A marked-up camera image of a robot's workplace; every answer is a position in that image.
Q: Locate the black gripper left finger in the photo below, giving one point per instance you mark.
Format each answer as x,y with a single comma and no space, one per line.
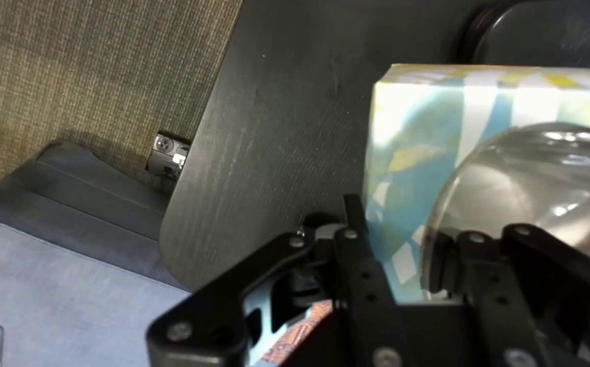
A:
349,297

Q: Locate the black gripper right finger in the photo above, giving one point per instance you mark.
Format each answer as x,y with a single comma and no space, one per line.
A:
546,297

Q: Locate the patterned tissue box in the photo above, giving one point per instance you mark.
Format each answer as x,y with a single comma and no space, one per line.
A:
424,135

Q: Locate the dark grey sectional sofa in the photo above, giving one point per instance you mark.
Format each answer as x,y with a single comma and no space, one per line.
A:
56,272

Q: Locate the small metal bracket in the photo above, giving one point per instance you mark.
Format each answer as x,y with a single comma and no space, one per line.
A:
168,156

